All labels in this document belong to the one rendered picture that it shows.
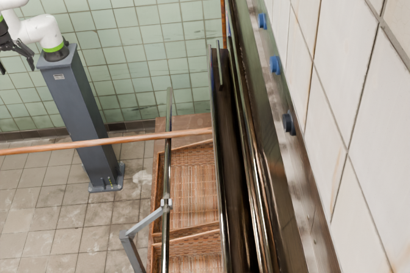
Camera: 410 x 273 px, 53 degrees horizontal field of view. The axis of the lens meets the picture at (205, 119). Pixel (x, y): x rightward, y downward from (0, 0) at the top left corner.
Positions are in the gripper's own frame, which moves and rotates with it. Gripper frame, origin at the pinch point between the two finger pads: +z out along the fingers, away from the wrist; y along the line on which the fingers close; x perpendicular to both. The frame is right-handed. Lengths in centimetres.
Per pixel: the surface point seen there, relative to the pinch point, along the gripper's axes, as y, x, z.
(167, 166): -63, 43, 29
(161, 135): -61, 27, 27
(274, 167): -97, 97, -33
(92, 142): -29.3, 26.6, 26.8
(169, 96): -65, -2, 30
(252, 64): -99, 56, -32
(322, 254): -97, 128, -50
